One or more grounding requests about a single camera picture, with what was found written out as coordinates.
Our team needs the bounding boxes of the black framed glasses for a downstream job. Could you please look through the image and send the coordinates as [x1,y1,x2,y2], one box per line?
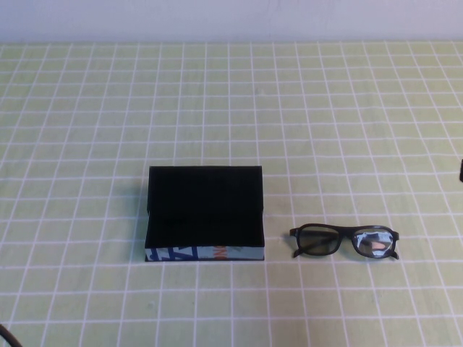
[289,223,401,261]

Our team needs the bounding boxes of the black glasses case printed sides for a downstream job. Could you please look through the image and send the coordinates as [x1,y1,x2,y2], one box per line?
[144,165,268,262]

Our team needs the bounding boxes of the green checked tablecloth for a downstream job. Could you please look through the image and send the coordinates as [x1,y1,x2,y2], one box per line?
[0,40,463,347]

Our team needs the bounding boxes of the black cable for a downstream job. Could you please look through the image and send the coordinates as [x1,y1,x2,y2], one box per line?
[0,313,20,347]

